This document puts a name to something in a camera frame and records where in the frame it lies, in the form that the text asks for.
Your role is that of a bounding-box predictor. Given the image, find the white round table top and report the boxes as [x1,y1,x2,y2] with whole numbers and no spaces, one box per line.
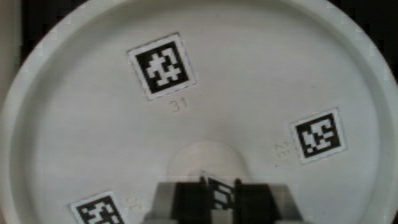
[0,0,398,224]

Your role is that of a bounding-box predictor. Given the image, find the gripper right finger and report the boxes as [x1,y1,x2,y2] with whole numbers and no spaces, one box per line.
[233,179,297,224]

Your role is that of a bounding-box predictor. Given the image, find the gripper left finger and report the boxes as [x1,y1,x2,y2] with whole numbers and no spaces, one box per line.
[150,182,212,224]

